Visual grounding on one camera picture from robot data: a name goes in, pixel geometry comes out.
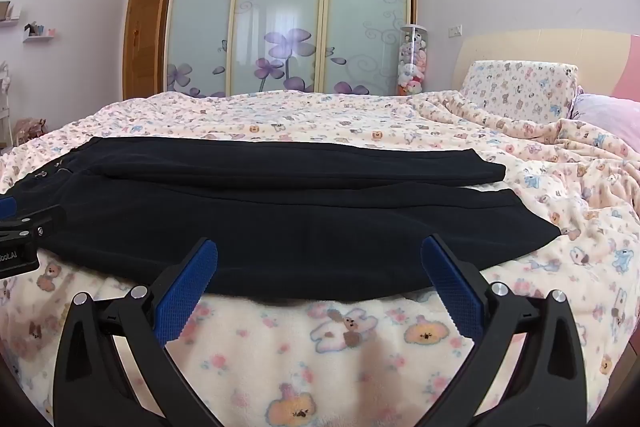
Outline wardrobe with floral glass doors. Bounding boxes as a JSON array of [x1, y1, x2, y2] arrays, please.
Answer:
[[159, 0, 417, 98]]

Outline pink frilly bag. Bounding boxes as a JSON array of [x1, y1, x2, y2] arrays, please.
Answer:
[[14, 117, 49, 141]]

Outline printed fleece blanket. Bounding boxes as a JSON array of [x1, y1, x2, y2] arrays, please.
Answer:
[[0, 89, 640, 427]]

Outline black pants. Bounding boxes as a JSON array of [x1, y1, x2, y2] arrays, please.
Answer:
[[0, 136, 562, 303]]

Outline clear cylinder of plush toys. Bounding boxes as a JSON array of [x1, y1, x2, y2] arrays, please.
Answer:
[[396, 24, 429, 96]]

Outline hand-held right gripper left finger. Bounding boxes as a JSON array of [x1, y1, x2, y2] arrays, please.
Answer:
[[52, 237, 219, 427]]

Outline lilac pillow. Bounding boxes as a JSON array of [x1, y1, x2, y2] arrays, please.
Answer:
[[567, 92, 640, 142]]

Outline wooden door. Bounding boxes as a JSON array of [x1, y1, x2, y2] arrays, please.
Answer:
[[122, 0, 165, 100]]

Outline beige and pink headboard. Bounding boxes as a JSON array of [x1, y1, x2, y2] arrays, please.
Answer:
[[452, 28, 640, 102]]

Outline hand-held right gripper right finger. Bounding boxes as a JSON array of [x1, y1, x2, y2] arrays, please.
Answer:
[[420, 234, 588, 427]]

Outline white rack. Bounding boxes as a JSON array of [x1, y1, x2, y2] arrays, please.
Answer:
[[0, 61, 13, 148]]

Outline small white wall shelf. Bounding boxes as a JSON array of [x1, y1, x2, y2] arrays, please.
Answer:
[[22, 23, 54, 44]]

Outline printed pillow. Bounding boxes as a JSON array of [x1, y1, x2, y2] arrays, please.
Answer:
[[459, 60, 581, 120]]

